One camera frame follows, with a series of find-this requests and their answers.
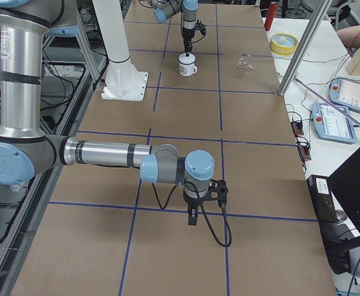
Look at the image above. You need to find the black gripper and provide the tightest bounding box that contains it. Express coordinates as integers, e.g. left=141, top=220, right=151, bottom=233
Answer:
left=182, top=28, right=195, bottom=54
left=184, top=195, right=201, bottom=226

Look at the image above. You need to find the white mug lid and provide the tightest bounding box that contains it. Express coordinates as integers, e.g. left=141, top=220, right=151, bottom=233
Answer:
left=178, top=52, right=195, bottom=64

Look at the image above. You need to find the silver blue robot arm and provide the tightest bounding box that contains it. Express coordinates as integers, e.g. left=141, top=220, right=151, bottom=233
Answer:
left=147, top=0, right=198, bottom=54
left=0, top=1, right=218, bottom=225

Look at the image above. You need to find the white enamel mug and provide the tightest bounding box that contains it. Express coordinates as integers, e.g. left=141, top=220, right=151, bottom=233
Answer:
left=178, top=58, right=198, bottom=76

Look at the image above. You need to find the brown paper table cover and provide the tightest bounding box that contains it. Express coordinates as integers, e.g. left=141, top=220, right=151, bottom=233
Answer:
left=12, top=2, right=335, bottom=295

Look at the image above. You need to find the red cardboard tube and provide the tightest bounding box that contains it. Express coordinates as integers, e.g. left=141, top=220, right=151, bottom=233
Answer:
left=264, top=1, right=278, bottom=31

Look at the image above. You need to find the yellow tape roll with plate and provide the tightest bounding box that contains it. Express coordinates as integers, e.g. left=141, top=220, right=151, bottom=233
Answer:
left=269, top=33, right=299, bottom=56

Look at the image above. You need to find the orange black usb hub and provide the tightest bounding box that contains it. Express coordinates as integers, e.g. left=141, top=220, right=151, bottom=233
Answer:
left=291, top=120, right=304, bottom=137
left=295, top=136, right=311, bottom=161

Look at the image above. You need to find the black computer box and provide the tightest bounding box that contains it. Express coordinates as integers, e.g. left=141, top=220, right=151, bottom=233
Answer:
left=306, top=175, right=339, bottom=224

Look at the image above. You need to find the near teach pendant tablet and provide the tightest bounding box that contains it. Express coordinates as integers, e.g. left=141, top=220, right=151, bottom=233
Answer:
left=311, top=102, right=357, bottom=144

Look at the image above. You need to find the teach pendant tablet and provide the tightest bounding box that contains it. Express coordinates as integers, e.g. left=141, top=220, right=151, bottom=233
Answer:
left=311, top=102, right=357, bottom=144
left=329, top=77, right=360, bottom=113

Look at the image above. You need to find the black monitor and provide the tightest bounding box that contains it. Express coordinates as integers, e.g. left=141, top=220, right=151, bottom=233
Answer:
left=328, top=147, right=360, bottom=230

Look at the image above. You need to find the far teach pendant tablet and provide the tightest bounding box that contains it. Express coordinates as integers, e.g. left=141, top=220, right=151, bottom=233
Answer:
left=329, top=77, right=360, bottom=113

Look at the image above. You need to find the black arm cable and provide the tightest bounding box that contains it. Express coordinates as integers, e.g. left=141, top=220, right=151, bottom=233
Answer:
left=190, top=26, right=207, bottom=44
left=151, top=181, right=232, bottom=247

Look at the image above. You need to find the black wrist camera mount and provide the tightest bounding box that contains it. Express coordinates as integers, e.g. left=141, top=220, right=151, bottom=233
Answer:
left=204, top=179, right=228, bottom=208
left=195, top=20, right=206, bottom=36

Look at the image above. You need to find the white camera pole with base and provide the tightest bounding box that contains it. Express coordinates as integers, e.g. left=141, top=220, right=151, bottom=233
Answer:
left=93, top=0, right=148, bottom=102

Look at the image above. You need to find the aluminium frame post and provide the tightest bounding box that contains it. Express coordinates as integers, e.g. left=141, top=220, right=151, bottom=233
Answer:
left=278, top=0, right=332, bottom=96

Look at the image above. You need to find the green handled reacher grabber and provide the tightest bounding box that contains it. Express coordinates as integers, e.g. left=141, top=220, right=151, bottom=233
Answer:
left=294, top=78, right=360, bottom=127

